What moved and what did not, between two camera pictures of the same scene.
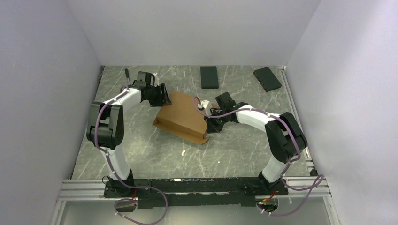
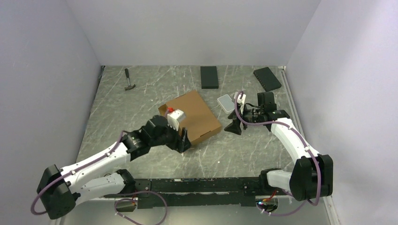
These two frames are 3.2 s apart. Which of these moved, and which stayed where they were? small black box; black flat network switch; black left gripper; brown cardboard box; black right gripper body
Moved: black left gripper; black right gripper body; brown cardboard box
Stayed: small black box; black flat network switch
